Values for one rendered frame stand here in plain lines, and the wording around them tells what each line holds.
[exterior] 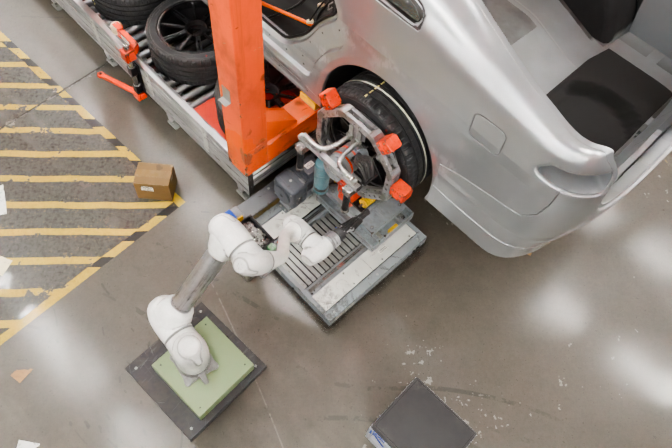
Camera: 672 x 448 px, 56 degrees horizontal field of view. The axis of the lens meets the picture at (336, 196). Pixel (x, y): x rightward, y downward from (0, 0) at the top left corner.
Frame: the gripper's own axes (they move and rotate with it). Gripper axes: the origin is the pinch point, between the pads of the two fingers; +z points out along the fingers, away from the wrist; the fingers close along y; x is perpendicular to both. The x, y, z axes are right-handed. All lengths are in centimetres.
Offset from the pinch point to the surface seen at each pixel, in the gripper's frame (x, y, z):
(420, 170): 13.4, 28.3, 24.8
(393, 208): -25, -33, 37
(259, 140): 56, -35, -18
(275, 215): 0, -79, -14
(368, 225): -23.6, -33.8, 17.1
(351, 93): 61, 12, 18
